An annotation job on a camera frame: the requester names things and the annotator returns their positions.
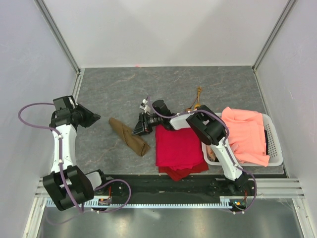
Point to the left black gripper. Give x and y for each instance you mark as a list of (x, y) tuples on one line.
[(91, 117)]

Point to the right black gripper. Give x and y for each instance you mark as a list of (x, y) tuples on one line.
[(142, 125)]

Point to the brown fabric napkin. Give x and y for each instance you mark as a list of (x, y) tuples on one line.
[(134, 142)]

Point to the copper brown spoon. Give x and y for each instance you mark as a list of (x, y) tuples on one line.
[(190, 108)]

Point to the gold spoon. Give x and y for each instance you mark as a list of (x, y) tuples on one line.
[(198, 104)]

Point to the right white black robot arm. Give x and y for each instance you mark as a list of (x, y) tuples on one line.
[(209, 128)]

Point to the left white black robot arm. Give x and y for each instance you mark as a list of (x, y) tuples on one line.
[(66, 184)]

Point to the red folded cloth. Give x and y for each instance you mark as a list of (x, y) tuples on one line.
[(179, 149)]

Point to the dark red cloth underneath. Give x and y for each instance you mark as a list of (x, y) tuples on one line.
[(177, 175)]

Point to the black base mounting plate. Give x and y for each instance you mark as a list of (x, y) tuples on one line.
[(119, 192)]

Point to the patterned cloth in basket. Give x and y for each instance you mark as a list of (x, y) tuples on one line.
[(211, 154)]

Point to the salmon pink cloth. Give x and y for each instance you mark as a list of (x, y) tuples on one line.
[(246, 135)]

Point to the black cloth in basket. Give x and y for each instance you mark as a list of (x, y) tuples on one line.
[(266, 141)]

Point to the white plastic basket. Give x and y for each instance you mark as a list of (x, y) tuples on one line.
[(274, 148)]

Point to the grey slotted cable duct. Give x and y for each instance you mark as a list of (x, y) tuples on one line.
[(102, 203)]

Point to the left aluminium corner post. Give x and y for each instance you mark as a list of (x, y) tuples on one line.
[(57, 34)]

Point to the aluminium corner post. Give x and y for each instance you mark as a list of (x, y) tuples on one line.
[(274, 32), (57, 34)]

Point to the right aluminium corner post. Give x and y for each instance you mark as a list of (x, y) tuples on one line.
[(274, 32)]

